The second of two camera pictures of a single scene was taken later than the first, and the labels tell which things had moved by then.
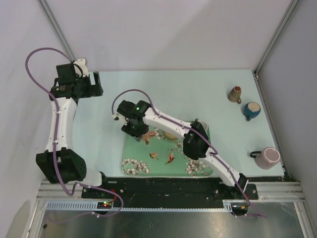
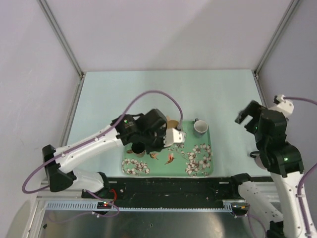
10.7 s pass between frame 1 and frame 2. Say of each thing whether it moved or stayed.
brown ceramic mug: moved
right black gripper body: moved
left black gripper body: moved
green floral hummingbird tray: stayed
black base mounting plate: stayed
